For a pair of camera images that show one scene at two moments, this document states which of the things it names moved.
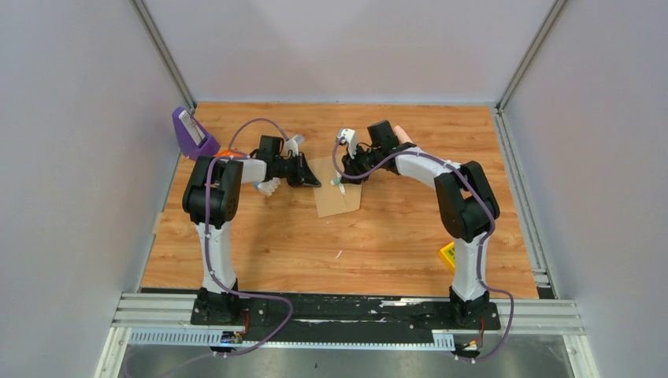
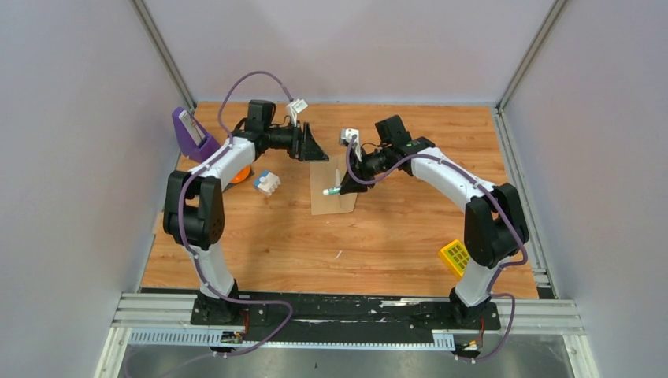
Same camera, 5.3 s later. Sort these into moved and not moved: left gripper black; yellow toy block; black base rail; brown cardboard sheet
Moved: left gripper black
Not moved: yellow toy block; black base rail; brown cardboard sheet
